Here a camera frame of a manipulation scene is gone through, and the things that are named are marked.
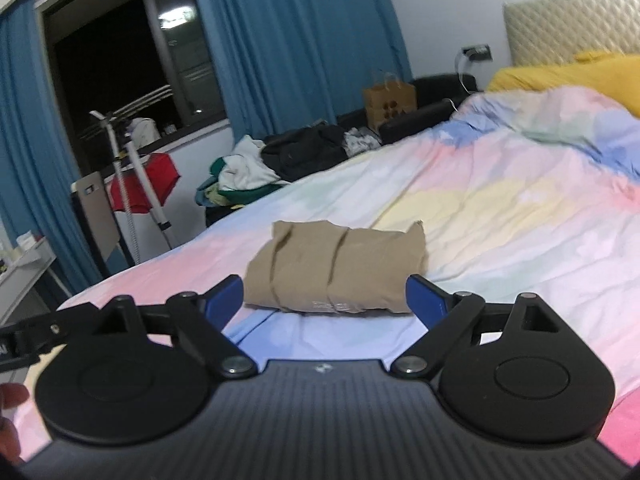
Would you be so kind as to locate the grey patterned garment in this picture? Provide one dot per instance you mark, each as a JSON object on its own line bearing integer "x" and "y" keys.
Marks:
{"x": 361, "y": 141}

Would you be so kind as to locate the dark window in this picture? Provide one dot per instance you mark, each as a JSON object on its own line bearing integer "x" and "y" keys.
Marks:
{"x": 100, "y": 60}

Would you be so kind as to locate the yellow pillow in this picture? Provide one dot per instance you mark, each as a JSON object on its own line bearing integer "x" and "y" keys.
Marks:
{"x": 575, "y": 75}

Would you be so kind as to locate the wall socket with charger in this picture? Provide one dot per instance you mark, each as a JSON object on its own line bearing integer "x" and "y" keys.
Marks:
{"x": 477, "y": 53}

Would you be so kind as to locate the black sofa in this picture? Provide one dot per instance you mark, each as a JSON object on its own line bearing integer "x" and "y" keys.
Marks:
{"x": 430, "y": 105}

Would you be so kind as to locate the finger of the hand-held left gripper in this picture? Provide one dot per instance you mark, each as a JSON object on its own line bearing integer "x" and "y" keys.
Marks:
{"x": 45, "y": 332}

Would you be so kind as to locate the blue curtain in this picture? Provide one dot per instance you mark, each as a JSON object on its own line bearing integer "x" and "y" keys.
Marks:
{"x": 30, "y": 160}
{"x": 300, "y": 35}

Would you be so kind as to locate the green garment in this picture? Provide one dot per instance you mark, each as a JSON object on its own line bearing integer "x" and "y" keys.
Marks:
{"x": 250, "y": 194}

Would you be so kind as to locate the brown paper bag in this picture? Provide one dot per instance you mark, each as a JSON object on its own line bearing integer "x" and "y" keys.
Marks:
{"x": 390, "y": 105}

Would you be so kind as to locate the white hanging garment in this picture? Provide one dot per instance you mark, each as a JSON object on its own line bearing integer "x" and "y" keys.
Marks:
{"x": 145, "y": 131}

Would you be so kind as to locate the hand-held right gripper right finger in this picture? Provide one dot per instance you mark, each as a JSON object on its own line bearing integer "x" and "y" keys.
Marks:
{"x": 425, "y": 301}

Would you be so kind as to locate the person's left hand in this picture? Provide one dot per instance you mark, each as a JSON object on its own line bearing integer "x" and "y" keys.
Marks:
{"x": 11, "y": 396}

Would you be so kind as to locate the black garment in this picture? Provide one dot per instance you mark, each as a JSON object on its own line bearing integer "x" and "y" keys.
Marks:
{"x": 305, "y": 152}

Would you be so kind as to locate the red garment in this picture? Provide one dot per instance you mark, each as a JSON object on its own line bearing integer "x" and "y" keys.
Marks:
{"x": 162, "y": 177}

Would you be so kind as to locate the pastel tie-dye duvet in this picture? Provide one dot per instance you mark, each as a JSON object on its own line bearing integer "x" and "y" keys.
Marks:
{"x": 500, "y": 210}

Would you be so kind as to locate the white tissue box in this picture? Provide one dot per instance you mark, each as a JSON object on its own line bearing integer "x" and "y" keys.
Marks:
{"x": 26, "y": 241}

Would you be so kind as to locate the pink bed sheet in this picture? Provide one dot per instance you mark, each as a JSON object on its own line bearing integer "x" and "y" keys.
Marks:
{"x": 625, "y": 430}

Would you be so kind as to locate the tan printed t-shirt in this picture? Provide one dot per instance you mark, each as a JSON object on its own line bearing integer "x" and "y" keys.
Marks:
{"x": 340, "y": 270}

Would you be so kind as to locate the garment steamer stand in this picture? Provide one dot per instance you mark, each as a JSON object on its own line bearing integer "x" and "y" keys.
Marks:
{"x": 150, "y": 185}

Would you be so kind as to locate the grey board with black frame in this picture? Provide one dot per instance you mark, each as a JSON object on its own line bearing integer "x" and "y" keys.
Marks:
{"x": 97, "y": 215}

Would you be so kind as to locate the beige quilted headboard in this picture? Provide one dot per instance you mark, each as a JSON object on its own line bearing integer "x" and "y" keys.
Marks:
{"x": 570, "y": 25}

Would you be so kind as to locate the white dressing table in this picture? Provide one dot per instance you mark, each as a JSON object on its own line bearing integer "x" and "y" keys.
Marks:
{"x": 25, "y": 270}

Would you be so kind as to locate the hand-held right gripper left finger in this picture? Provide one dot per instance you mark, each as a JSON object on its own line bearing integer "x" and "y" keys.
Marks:
{"x": 227, "y": 299}

